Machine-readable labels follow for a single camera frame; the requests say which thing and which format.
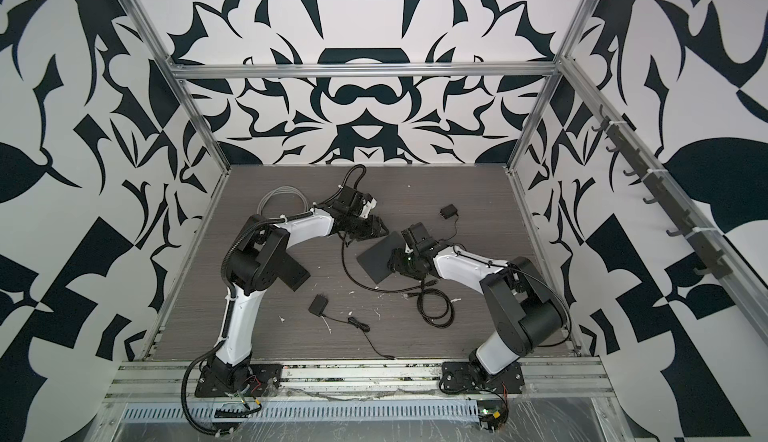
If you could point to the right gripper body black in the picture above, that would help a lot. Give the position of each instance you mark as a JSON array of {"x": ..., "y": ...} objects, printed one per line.
[{"x": 407, "y": 263}]

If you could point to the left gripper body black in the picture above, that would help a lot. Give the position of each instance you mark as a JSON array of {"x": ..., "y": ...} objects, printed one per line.
[{"x": 363, "y": 229}]

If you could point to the black network switch box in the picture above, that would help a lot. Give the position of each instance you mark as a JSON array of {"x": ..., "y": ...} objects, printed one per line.
[{"x": 376, "y": 260}]

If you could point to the black wall power adapter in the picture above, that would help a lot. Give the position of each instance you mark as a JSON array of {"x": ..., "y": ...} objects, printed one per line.
[{"x": 450, "y": 212}]

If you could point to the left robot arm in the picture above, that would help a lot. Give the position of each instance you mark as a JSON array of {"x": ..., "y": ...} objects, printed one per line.
[{"x": 255, "y": 260}]

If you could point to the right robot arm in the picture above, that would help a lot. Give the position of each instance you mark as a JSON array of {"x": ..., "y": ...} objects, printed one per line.
[{"x": 524, "y": 310}]

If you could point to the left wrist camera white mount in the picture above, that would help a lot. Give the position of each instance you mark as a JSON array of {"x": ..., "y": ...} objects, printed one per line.
[{"x": 367, "y": 205}]

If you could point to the small black adapter with cable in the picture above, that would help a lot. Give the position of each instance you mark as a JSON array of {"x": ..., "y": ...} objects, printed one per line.
[{"x": 317, "y": 308}]

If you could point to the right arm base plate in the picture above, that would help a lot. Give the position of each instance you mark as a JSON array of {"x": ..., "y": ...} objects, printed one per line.
[{"x": 470, "y": 378}]

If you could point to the white slotted cable duct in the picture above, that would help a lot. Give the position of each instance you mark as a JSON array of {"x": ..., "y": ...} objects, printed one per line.
[{"x": 315, "y": 411}]

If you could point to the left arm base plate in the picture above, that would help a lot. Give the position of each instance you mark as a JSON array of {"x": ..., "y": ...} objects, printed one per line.
[{"x": 217, "y": 380}]

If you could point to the aluminium frame crossbar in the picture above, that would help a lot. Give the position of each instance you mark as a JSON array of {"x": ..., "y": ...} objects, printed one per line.
[{"x": 374, "y": 70}]

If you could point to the front aluminium rail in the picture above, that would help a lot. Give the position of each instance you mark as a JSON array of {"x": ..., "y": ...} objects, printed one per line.
[{"x": 369, "y": 379}]

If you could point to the wall hook rack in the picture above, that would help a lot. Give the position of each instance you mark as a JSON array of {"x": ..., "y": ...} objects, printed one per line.
[{"x": 666, "y": 192}]

